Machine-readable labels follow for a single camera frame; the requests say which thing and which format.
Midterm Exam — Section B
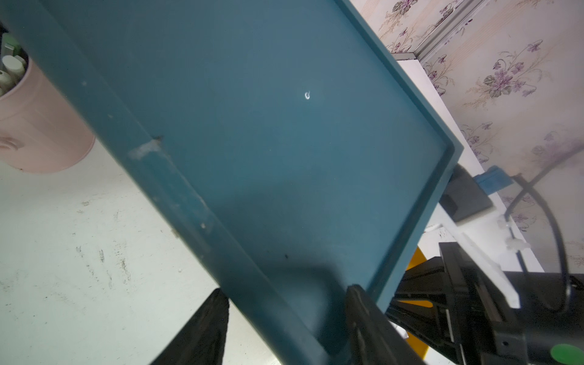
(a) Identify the white marker pen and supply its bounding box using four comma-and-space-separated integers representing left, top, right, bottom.
1, 33, 28, 94

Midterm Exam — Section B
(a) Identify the teal drawer cabinet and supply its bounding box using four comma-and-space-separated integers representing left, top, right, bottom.
1, 1, 462, 364

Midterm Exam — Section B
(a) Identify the yellow drawer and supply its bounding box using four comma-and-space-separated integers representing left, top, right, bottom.
396, 245, 432, 361

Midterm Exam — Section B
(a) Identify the pink pen holder cup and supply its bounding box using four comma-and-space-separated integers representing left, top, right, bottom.
1, 53, 95, 173

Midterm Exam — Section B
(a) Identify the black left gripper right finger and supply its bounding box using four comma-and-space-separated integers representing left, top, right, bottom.
345, 284, 424, 365

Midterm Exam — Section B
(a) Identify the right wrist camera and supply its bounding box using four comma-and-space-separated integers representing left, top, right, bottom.
440, 164, 513, 223

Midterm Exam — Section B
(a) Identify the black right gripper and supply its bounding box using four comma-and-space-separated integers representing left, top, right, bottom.
387, 243, 583, 364

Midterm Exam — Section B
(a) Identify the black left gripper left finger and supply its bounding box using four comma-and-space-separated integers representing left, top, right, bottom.
151, 288, 230, 365

